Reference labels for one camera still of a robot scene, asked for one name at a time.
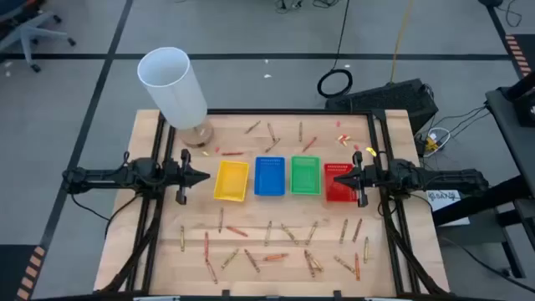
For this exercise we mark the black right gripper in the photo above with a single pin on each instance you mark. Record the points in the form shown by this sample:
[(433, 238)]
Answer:
[(365, 180)]

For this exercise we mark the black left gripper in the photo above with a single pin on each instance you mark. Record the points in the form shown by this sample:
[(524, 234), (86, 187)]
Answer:
[(177, 177)]

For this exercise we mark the orange crayon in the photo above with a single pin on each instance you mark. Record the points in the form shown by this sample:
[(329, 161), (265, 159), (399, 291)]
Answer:
[(276, 257), (357, 266), (236, 231)]

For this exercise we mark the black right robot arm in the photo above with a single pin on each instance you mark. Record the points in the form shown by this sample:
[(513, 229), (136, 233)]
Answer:
[(439, 180)]

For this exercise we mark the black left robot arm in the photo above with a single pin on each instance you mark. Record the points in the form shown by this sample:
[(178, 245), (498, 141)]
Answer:
[(104, 177)]

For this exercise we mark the red plastic basket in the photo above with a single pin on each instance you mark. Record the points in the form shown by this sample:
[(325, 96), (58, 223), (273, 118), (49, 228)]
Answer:
[(334, 196)]

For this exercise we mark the yellow plastic basket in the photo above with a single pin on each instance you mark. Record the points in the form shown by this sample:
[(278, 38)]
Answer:
[(231, 182)]

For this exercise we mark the green plastic basket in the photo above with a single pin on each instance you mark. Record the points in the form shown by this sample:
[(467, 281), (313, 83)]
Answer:
[(306, 176)]

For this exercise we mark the blue plastic basket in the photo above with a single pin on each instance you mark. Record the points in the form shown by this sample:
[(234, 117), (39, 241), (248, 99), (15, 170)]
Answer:
[(270, 177)]

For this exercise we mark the black computer tower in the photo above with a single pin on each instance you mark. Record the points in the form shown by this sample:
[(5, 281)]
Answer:
[(382, 100)]

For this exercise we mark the yellow power plug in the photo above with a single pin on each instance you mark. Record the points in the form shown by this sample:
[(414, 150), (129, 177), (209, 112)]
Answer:
[(431, 144)]

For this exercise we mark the white paper sheet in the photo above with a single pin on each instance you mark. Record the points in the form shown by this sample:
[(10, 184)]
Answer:
[(441, 200)]

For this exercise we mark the white shade table lamp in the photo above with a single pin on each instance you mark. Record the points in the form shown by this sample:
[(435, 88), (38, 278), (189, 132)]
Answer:
[(167, 83)]

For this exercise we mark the black metal stand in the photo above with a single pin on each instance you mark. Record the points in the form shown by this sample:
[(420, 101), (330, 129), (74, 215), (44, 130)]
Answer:
[(480, 205)]

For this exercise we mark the black side table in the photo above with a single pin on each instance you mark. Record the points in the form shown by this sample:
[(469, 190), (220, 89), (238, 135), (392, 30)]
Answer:
[(514, 138)]

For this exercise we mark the grey office chair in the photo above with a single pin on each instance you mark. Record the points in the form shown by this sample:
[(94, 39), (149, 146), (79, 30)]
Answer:
[(25, 29)]

